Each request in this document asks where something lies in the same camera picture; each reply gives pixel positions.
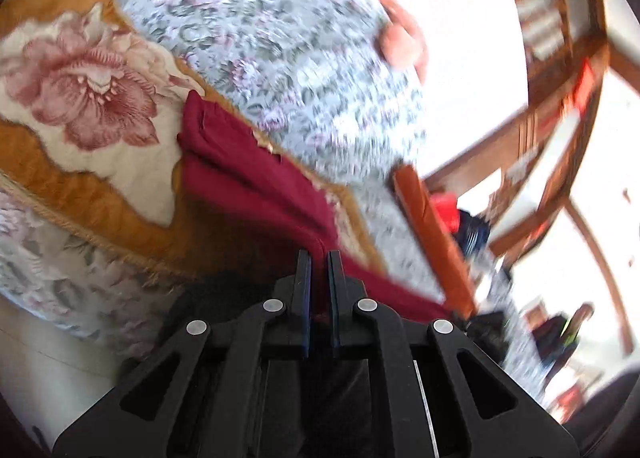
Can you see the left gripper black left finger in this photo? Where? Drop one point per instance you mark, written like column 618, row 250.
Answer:
column 203, row 390

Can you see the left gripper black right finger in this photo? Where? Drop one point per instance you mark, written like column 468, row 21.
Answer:
column 433, row 392

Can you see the dark red knit sweater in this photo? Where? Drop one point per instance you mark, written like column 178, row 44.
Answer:
column 251, row 210

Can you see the rust orange velvet cushion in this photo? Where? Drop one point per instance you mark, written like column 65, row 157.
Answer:
column 442, row 252

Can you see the orange floral plush blanket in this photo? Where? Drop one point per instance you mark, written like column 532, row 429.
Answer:
column 90, row 117

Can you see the grey floral quilt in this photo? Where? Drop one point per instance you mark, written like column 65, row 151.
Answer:
column 306, row 73

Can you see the wooden headboard frame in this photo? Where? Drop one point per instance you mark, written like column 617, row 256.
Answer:
column 540, row 150

